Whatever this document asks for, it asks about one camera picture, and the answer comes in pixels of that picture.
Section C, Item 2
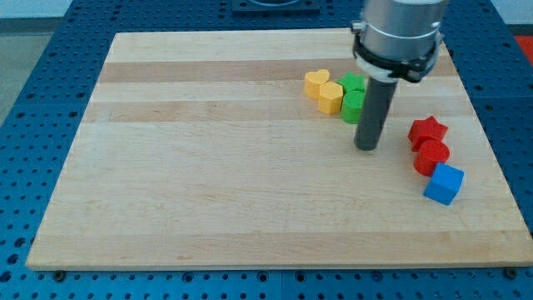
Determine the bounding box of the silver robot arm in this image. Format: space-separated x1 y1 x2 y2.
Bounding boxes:
351 0 448 83

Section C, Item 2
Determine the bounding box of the wooden board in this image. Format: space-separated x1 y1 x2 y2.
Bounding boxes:
26 28 532 271

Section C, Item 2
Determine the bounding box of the yellow heart block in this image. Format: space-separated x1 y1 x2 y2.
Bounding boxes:
304 69 331 100

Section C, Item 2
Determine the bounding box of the yellow hexagon block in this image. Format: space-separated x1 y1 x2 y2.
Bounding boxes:
318 82 344 115

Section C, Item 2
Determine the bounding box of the green cylinder block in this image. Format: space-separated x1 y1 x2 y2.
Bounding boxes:
341 90 365 124

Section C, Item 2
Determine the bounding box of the green star block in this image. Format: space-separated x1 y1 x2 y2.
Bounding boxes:
336 72 366 93

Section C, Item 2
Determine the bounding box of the dark grey cylindrical pointer tool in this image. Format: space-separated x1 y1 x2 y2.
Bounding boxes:
354 77 397 151

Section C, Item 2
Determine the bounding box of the red star block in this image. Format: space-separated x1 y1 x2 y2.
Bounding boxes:
407 116 448 152

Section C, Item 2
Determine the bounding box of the red cylinder block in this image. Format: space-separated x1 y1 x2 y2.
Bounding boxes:
413 139 450 177

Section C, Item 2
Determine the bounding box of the blue cube block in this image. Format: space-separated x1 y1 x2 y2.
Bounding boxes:
423 162 465 206

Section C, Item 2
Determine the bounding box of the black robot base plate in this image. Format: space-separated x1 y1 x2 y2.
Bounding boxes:
230 0 321 13

